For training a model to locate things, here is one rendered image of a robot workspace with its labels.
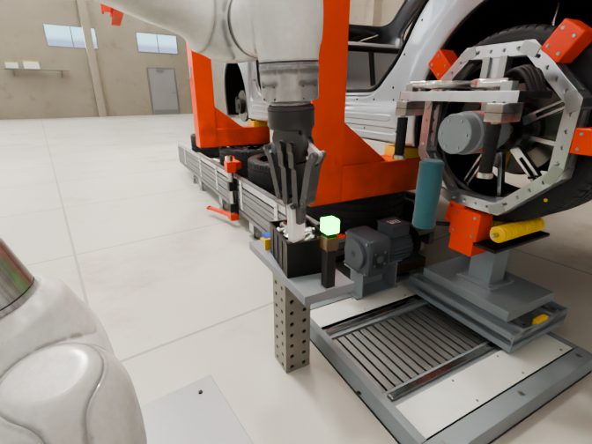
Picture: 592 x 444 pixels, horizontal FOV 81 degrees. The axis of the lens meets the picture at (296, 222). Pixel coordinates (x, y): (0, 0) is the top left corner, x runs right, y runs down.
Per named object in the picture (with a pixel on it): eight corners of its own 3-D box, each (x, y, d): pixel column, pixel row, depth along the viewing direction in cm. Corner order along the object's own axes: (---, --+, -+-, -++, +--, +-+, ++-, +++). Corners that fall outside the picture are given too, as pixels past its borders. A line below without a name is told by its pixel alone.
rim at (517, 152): (661, 136, 102) (558, 22, 120) (625, 140, 92) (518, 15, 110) (515, 216, 144) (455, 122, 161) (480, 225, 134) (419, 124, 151)
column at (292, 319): (309, 364, 132) (311, 266, 117) (285, 373, 128) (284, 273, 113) (297, 348, 140) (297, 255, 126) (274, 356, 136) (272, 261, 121)
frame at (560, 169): (558, 228, 108) (614, 32, 89) (546, 232, 105) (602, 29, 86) (423, 188, 153) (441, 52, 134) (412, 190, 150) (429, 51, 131)
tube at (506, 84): (551, 92, 98) (561, 50, 94) (510, 91, 90) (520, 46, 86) (493, 92, 113) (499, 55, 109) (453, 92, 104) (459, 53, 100)
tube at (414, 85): (487, 92, 114) (493, 56, 111) (447, 92, 106) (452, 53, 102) (443, 92, 129) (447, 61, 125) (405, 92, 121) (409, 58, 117)
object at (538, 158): (529, 188, 129) (595, 109, 108) (517, 191, 126) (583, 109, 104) (467, 143, 148) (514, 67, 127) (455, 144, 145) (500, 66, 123)
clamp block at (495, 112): (521, 122, 94) (525, 101, 92) (499, 122, 90) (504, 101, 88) (502, 121, 98) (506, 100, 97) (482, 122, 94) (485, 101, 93)
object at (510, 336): (562, 326, 141) (569, 306, 137) (509, 355, 125) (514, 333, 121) (457, 273, 182) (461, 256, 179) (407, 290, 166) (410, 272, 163)
